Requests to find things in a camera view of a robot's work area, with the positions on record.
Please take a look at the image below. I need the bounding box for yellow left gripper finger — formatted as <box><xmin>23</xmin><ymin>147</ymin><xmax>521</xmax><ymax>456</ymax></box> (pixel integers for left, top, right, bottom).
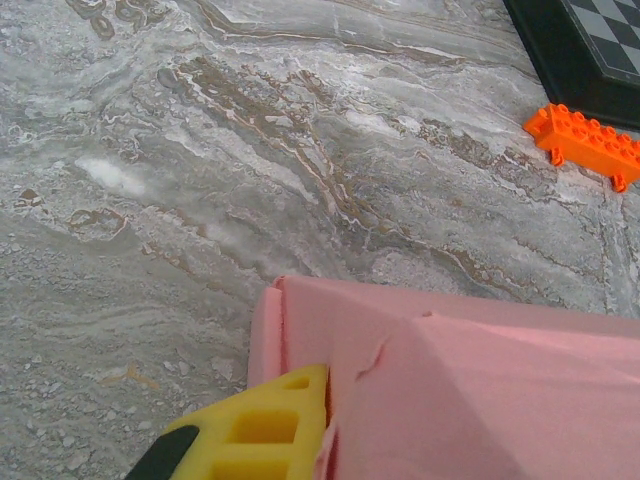
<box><xmin>124</xmin><ymin>363</ymin><xmax>331</xmax><ymax>480</ymax></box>

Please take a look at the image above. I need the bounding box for pink paper box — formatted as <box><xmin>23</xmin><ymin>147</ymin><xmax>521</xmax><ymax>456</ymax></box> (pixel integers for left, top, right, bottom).
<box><xmin>248</xmin><ymin>274</ymin><xmax>640</xmax><ymax>480</ymax></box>

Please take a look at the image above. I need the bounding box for black grey chessboard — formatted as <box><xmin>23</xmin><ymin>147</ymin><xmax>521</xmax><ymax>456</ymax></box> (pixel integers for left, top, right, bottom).
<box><xmin>502</xmin><ymin>0</ymin><xmax>640</xmax><ymax>134</ymax></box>

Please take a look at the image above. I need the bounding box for orange toy brick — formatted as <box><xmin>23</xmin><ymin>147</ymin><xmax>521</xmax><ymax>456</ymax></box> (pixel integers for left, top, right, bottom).
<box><xmin>523</xmin><ymin>103</ymin><xmax>640</xmax><ymax>194</ymax></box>

